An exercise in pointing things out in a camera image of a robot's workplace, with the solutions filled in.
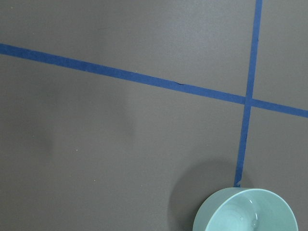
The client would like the mint green bowl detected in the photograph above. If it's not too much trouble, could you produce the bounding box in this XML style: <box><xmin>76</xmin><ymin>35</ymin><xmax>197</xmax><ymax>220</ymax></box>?
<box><xmin>192</xmin><ymin>187</ymin><xmax>298</xmax><ymax>231</ymax></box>

